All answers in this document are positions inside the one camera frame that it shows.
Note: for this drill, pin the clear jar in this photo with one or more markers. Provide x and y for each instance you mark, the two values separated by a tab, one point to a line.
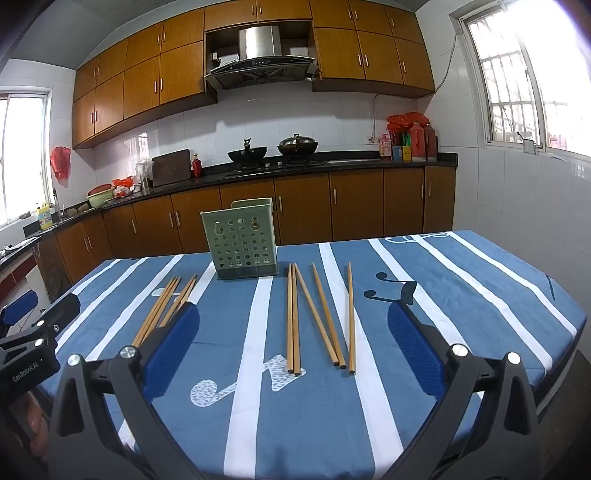
144	175

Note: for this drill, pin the red bag over thermoses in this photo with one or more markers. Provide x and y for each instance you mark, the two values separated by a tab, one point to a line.
402	121

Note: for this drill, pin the brown lower kitchen cabinets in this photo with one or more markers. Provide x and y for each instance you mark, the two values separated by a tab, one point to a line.
355	203

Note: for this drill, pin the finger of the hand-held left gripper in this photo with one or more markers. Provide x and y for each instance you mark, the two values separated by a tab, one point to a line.
21	303
62	310

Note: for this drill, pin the small red bottle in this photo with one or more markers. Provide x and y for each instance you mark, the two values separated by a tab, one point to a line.
197	167

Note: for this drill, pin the yellow box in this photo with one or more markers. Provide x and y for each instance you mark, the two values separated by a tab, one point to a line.
407	153

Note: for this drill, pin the blue white striped tablecloth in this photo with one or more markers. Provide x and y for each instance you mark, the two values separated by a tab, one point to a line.
461	286

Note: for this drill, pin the blue box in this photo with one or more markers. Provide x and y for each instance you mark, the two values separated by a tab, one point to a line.
397	153

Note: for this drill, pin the green basin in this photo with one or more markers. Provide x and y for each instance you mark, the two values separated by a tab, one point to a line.
100	196

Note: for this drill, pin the steel range hood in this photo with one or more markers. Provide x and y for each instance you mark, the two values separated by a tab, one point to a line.
258	44

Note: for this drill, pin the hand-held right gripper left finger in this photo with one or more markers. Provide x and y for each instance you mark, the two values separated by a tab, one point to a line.
173	344

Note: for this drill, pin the yellow detergent bottle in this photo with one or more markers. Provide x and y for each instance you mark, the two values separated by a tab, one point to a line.
45	218

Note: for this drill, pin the dark wooden cutting board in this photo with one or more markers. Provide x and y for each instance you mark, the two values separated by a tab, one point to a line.
171	168

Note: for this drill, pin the green perforated utensil holder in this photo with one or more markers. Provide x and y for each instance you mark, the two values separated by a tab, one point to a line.
240	240

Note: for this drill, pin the person's left hand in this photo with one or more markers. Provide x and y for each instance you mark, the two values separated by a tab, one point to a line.
36	417

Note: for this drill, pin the black gas stove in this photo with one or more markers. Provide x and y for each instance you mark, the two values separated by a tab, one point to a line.
277	166

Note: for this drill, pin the pink bottle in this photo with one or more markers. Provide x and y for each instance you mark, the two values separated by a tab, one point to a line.
385	148

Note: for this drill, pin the red plastic bag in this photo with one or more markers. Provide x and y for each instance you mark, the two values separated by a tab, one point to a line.
61	164

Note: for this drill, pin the black wok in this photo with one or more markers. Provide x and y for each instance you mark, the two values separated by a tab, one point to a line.
247	154

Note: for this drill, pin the black kitchen countertop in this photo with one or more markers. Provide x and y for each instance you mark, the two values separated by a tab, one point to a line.
369	162

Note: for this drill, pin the small side window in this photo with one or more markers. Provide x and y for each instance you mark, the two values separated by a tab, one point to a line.
23	157

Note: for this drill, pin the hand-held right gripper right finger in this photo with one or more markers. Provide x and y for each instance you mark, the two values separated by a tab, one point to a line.
408	344

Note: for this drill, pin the wok with glass lid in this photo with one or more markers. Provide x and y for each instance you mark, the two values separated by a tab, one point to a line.
298	145

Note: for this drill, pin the orange plastic bag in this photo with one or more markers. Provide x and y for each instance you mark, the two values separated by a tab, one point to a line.
122	187

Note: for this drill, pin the large barred window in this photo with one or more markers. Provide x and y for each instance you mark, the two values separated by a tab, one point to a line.
521	78

